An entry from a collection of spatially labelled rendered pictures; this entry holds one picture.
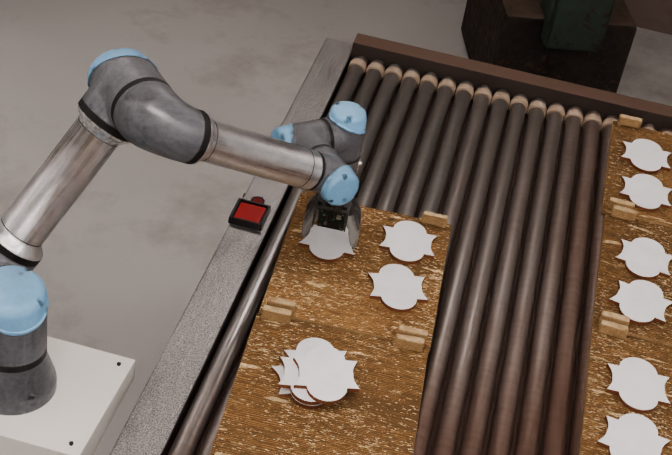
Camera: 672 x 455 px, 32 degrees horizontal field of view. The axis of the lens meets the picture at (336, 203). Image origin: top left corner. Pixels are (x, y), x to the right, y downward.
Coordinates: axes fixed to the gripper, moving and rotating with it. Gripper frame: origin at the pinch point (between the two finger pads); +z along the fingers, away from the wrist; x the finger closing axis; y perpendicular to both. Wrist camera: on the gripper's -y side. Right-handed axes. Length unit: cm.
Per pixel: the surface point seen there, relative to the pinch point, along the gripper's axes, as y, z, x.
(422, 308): 14.8, 0.6, 22.5
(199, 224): -108, 96, -54
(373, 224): -9.4, 1.0, 8.4
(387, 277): 8.7, -0.3, 14.1
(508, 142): -56, 3, 36
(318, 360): 40.1, -3.8, 5.0
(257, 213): -5.3, 1.6, -17.2
